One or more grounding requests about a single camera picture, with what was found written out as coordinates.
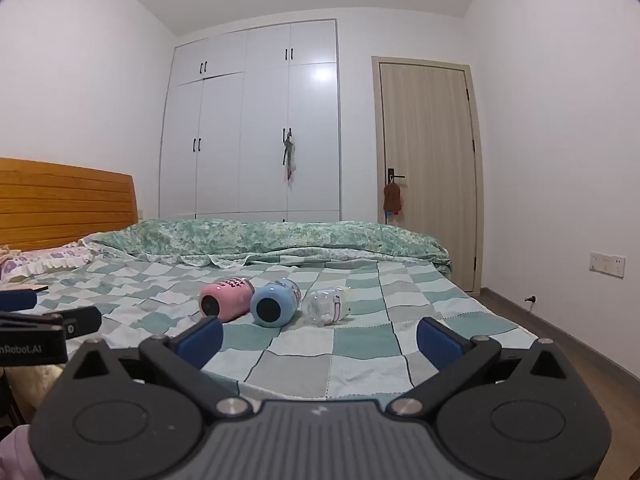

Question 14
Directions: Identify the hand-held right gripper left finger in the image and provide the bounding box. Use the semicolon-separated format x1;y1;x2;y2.
52;316;256;419

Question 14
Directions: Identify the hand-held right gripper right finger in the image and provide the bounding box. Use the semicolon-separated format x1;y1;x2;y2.
384;316;585;419

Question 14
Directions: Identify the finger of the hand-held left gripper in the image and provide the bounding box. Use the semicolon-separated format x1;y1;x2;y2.
0;284;50;312
42;305;103;339

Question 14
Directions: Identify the beige fleece cloth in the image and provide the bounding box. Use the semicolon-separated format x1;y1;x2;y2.
9;362;67;411

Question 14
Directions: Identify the purple floral pillow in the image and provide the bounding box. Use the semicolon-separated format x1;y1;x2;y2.
0;242;97;282

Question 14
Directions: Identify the pink bottle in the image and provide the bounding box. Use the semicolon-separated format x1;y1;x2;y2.
198;278;255;322

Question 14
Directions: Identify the blue bottle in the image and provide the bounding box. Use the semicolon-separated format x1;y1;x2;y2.
249;279;303;329

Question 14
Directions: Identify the wooden headboard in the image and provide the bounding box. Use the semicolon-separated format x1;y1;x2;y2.
0;157;139;254

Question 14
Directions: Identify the pink clothing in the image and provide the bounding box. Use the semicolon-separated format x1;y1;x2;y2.
0;424;37;480

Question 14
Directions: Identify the checked bed sheet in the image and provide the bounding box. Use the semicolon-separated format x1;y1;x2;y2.
0;247;540;403

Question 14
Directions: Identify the clear plastic bottle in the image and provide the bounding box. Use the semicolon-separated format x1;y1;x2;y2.
301;287;355;326

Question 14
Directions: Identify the green floral quilt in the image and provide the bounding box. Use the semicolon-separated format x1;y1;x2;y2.
80;218;452;275

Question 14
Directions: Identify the brown hanging pouch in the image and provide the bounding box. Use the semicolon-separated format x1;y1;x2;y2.
382;180;404;224

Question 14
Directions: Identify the beige wooden door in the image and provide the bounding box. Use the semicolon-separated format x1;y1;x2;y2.
371;55;485;294

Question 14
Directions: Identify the hanging cloth ornament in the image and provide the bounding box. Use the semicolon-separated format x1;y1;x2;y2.
281;129;299;182

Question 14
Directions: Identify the white wardrobe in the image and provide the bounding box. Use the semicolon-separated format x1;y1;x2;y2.
158;19;342;224

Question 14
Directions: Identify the white wall socket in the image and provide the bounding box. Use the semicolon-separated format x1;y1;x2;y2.
588;251;626;279

